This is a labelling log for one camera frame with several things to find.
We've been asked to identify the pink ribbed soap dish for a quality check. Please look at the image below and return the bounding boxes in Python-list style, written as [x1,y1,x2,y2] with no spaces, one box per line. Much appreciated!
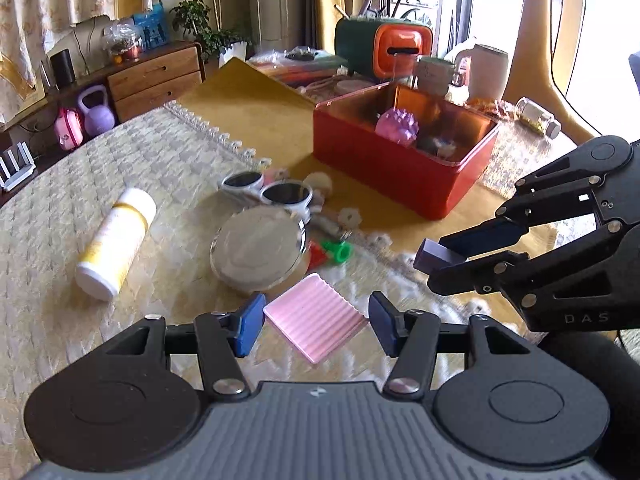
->
[263,273,368,364]

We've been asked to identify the green cone toy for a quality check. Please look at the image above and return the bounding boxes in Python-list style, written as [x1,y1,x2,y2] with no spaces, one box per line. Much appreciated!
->
[321,240,353,265]

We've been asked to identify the red storage box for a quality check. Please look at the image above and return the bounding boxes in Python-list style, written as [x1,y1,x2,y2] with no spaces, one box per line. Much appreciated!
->
[313,82,501,221]

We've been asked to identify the wooden drawer cabinet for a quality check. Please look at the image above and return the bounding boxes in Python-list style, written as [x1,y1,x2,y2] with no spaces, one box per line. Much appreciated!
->
[0,41,206,196]

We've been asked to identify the gold floral table cover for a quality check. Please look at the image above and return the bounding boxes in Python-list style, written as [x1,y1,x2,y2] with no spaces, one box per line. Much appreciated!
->
[470,100,583,241]

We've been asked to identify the beige round toy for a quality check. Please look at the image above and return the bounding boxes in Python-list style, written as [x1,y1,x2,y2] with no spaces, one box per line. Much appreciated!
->
[304,172,333,196]

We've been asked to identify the orange green desk organizer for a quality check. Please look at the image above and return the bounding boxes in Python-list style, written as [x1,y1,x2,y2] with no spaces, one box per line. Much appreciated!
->
[334,16,435,81]

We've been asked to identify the clear plastic bag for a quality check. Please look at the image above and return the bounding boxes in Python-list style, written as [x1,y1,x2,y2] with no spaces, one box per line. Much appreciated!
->
[102,20,143,63]

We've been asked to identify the potted green plant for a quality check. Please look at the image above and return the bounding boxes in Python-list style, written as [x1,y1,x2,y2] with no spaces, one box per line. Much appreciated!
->
[150,0,253,66]

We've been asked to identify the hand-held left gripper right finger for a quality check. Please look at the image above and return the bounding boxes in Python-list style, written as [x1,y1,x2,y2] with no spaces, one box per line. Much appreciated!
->
[369,291,538,401]

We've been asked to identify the red cone toy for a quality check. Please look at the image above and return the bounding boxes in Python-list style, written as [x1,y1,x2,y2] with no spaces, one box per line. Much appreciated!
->
[306,240,327,272]

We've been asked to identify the pink spiky ball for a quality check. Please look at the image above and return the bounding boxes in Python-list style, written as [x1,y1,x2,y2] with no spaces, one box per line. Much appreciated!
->
[375,108,420,147]

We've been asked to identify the orange snack packet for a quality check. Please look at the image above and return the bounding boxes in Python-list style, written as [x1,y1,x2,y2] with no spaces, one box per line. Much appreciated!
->
[465,97,512,117]

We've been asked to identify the white jug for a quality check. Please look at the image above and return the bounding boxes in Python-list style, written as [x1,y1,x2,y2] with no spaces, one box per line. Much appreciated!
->
[452,43,510,103]

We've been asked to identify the white yellow plastic bottle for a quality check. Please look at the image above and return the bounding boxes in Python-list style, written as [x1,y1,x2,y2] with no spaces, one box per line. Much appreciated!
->
[75,187,157,302]

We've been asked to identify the glass jar with white lid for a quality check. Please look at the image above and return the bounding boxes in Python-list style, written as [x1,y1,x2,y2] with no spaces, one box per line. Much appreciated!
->
[515,96,562,138]

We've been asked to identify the purple kettlebell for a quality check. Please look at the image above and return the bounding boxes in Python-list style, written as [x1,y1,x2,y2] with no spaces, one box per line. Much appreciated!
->
[77,85,117,136]

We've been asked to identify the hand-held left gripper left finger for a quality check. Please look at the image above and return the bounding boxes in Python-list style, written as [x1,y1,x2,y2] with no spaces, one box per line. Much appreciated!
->
[105,292,266,401]

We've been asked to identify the blue box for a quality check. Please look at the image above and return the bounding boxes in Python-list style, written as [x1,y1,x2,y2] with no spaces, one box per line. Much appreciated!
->
[132,5,166,51]

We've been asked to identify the white router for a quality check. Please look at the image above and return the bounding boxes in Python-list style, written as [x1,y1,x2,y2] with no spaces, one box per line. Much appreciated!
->
[0,141,37,192]

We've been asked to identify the black speaker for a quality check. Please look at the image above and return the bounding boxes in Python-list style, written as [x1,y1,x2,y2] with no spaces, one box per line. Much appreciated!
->
[50,49,77,87]

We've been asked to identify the white green ceramic mug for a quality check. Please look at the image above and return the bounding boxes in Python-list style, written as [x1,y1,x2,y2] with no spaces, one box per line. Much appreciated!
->
[415,56,457,96]

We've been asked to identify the clear drinking glass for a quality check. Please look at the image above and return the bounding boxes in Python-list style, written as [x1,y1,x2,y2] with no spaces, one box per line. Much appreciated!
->
[392,52,417,86]

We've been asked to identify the white sunglasses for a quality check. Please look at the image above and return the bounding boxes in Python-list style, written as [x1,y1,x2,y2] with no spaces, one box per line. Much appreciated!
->
[218,171,315,223]

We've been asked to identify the yellow table mat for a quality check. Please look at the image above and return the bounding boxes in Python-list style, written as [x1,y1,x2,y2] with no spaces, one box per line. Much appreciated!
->
[177,57,558,266]

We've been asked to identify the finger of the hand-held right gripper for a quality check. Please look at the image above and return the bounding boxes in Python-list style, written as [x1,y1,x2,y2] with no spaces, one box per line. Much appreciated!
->
[440,141,633,257]
[427,221,627,307]

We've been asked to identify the dark purple block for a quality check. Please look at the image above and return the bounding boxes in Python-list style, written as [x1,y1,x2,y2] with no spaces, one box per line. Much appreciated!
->
[413,238,468,274]

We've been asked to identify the round metal mirror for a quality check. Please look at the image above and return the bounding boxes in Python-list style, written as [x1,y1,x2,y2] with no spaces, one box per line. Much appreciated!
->
[210,208,307,293]

